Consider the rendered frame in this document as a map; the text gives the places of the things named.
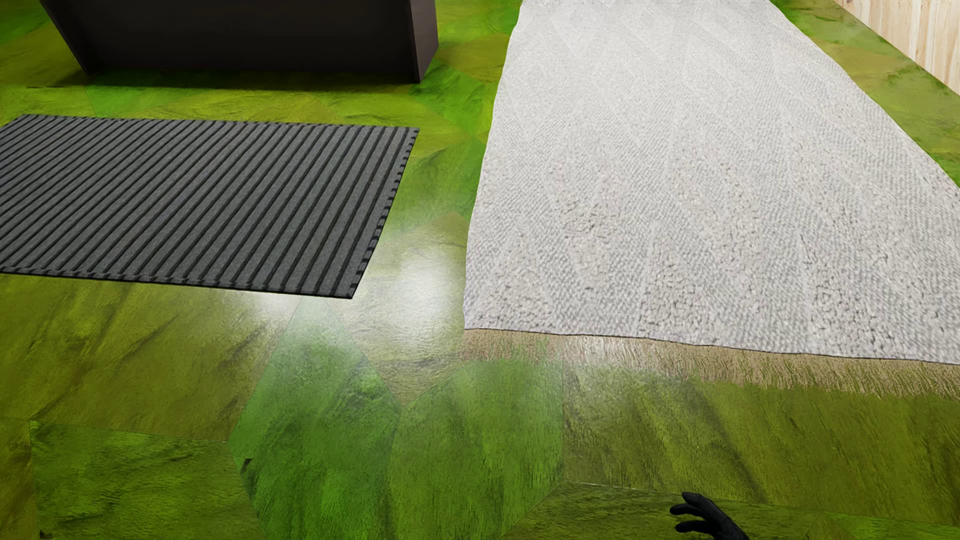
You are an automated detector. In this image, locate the dark grey ribbed mat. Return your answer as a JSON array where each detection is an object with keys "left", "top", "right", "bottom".
[{"left": 0, "top": 114, "right": 420, "bottom": 300}]

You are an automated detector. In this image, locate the light grey woven rug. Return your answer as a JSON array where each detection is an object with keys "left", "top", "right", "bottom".
[{"left": 462, "top": 0, "right": 960, "bottom": 366}]

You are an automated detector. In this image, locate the dark brown cabinet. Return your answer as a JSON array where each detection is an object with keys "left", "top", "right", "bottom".
[{"left": 39, "top": 0, "right": 440, "bottom": 84}]

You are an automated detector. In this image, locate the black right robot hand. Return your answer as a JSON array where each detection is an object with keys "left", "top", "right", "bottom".
[{"left": 669, "top": 492, "right": 750, "bottom": 540}]

